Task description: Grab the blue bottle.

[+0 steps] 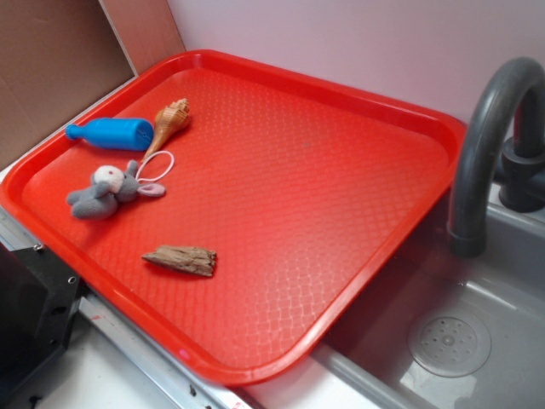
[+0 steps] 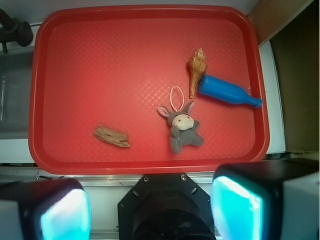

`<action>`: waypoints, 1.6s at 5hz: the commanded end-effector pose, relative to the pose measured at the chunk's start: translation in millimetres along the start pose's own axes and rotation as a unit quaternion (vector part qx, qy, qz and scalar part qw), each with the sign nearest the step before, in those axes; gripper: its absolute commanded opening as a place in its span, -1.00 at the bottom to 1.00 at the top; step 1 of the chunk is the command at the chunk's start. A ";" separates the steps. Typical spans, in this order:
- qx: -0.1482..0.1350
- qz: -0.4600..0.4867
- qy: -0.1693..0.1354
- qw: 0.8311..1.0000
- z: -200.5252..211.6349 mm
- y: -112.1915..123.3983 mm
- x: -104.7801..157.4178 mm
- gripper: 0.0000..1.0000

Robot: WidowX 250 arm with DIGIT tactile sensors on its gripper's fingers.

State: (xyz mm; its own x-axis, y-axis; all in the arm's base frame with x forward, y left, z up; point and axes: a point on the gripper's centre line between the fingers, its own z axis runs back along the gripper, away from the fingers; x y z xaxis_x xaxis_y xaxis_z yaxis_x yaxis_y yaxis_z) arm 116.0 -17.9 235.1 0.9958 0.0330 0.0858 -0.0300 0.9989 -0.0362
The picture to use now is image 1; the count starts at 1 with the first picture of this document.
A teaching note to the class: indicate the blue plastic bottle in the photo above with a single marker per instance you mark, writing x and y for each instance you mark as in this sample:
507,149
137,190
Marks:
132,134

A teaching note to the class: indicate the red plastic tray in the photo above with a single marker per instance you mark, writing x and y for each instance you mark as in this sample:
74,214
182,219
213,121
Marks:
303,188

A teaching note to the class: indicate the brown driftwood piece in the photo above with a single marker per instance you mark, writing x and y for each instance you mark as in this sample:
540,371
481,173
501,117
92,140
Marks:
184,259

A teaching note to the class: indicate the orange conch seashell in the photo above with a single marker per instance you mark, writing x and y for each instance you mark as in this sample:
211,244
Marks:
172,119

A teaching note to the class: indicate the grey plush bunny toy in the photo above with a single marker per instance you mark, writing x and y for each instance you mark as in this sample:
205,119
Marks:
111,187

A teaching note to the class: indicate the grey plastic sink basin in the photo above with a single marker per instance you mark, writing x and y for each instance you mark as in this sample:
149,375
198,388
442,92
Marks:
503,288

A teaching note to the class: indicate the round sink drain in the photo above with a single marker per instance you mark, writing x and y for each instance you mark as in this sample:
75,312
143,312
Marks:
448,345

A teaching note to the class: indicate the grey curved faucet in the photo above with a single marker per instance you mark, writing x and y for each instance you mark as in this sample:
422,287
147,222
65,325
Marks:
504,144

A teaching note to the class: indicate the brown cardboard panel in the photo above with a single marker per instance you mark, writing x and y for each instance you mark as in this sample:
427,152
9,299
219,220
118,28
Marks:
60,57

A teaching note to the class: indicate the aluminium rail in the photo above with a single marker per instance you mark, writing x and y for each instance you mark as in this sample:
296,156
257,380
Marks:
111,364

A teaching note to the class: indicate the black metal bracket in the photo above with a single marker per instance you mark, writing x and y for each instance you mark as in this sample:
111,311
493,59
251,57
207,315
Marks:
40,296

